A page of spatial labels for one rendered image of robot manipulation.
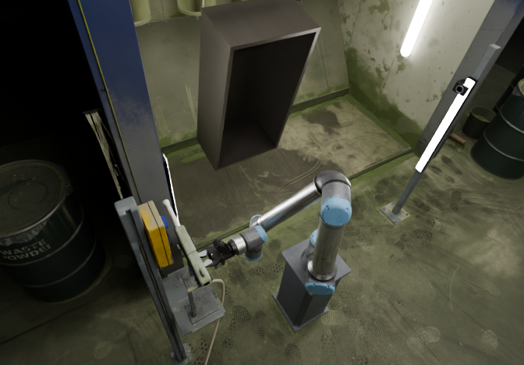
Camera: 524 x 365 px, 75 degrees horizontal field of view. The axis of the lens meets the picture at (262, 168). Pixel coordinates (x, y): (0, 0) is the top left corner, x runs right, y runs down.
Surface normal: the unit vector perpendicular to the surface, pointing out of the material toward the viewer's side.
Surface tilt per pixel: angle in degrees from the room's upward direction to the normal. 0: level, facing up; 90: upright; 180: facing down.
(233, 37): 12
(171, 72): 57
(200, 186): 0
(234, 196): 0
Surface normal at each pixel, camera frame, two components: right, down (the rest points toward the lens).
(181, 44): 0.47, 0.18
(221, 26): 0.18, -0.54
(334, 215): -0.16, 0.62
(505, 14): -0.86, 0.33
